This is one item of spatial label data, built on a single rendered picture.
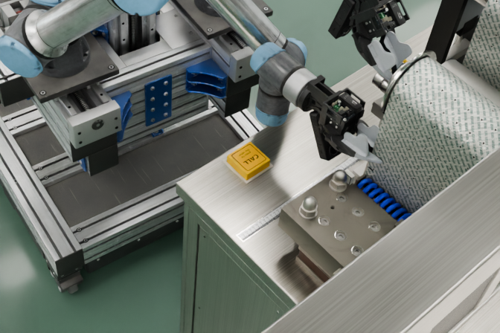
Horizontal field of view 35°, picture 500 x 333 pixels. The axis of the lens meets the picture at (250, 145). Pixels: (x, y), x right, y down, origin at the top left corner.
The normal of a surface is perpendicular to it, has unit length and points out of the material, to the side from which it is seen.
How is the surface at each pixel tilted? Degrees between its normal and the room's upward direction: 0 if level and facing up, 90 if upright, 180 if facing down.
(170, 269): 0
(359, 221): 0
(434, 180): 90
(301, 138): 0
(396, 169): 90
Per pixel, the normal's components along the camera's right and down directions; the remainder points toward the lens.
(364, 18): -0.75, 0.46
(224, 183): 0.08, -0.65
